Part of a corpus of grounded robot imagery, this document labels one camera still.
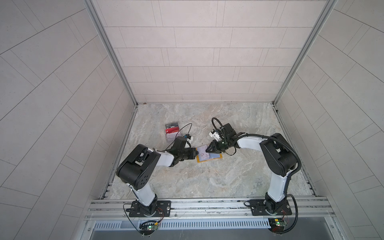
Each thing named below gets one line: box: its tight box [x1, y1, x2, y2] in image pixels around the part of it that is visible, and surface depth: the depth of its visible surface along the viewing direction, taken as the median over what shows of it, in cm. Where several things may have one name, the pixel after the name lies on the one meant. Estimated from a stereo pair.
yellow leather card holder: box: [196, 147, 223, 163], surface depth 88 cm
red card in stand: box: [165, 126, 180, 134], surface depth 98 cm
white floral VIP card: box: [197, 144, 210, 162], surface depth 89 cm
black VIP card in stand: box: [165, 122, 179, 129], surface depth 98 cm
